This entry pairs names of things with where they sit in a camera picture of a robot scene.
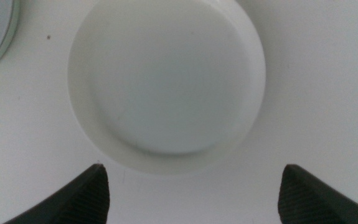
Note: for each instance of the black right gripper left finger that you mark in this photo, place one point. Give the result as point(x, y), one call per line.
point(79, 199)

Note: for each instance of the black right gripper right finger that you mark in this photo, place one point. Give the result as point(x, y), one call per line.
point(309, 199)

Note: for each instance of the white shallow bowl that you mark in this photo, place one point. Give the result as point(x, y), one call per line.
point(166, 84)

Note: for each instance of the pale green shallow bowl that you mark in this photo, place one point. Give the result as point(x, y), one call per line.
point(14, 28)

